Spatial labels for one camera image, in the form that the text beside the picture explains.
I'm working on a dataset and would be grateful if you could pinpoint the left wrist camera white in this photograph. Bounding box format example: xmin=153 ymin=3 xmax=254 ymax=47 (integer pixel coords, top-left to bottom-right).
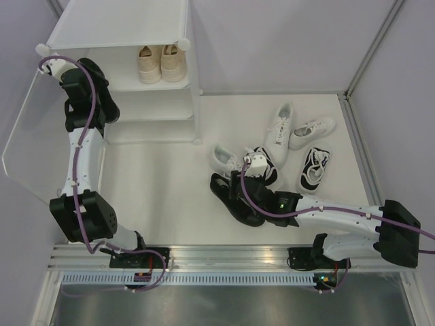
xmin=38 ymin=57 xmax=75 ymax=81

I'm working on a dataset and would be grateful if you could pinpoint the black white sneaker right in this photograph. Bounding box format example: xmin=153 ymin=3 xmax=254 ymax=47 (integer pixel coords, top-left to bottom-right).
xmin=298 ymin=146 xmax=332 ymax=194

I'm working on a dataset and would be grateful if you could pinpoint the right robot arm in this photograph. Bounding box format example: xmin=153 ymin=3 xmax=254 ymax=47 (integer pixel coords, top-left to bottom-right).
xmin=229 ymin=171 xmax=421 ymax=268

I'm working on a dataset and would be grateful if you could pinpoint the aluminium corner frame post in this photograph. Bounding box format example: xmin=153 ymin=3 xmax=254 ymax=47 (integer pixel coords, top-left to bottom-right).
xmin=343 ymin=0 xmax=415 ymax=99

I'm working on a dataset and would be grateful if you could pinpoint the white sneaker near cabinet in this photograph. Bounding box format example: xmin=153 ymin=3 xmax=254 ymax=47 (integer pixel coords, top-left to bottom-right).
xmin=209 ymin=143 xmax=243 ymax=179

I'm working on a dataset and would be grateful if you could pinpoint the white slotted cable duct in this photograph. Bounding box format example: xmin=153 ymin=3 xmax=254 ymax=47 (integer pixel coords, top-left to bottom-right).
xmin=61 ymin=272 xmax=316 ymax=287

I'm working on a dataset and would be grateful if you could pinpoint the beige lace sneaker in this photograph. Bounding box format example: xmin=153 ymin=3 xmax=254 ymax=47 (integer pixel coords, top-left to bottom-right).
xmin=137 ymin=46 xmax=162 ymax=84
xmin=160 ymin=44 xmax=187 ymax=82

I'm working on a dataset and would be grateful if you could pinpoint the white plastic shoe cabinet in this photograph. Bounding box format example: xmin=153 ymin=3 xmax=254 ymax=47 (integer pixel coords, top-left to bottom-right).
xmin=36 ymin=1 xmax=202 ymax=145

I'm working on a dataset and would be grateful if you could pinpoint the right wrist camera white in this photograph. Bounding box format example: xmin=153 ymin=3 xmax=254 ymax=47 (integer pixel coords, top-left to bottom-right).
xmin=243 ymin=152 xmax=268 ymax=177

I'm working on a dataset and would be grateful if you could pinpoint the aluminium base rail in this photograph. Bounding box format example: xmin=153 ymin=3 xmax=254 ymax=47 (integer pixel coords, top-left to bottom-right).
xmin=47 ymin=242 xmax=419 ymax=271

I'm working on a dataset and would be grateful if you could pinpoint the white sneaker rear middle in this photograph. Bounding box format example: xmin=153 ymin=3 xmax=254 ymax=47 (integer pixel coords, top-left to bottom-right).
xmin=264 ymin=102 xmax=294 ymax=169

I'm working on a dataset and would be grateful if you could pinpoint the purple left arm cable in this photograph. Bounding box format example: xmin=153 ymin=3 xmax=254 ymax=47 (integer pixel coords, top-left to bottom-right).
xmin=37 ymin=56 xmax=167 ymax=291

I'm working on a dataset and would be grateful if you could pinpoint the black white patterned sneaker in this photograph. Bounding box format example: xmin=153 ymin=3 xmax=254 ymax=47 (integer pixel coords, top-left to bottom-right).
xmin=245 ymin=147 xmax=278 ymax=187

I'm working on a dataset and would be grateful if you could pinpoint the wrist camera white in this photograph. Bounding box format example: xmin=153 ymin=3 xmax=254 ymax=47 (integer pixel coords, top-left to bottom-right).
xmin=38 ymin=57 xmax=75 ymax=81
xmin=243 ymin=152 xmax=268 ymax=177

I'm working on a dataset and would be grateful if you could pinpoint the black canvas sneaker front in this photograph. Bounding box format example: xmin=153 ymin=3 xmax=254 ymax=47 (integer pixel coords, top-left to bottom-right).
xmin=210 ymin=173 xmax=265 ymax=228

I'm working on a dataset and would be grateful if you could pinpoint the white sneaker rear right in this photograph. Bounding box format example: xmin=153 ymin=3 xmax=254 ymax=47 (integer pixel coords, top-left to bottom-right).
xmin=288 ymin=117 xmax=336 ymax=150

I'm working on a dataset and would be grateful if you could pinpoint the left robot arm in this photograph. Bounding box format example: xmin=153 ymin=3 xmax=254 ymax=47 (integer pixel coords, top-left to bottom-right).
xmin=49 ymin=58 xmax=145 ymax=251

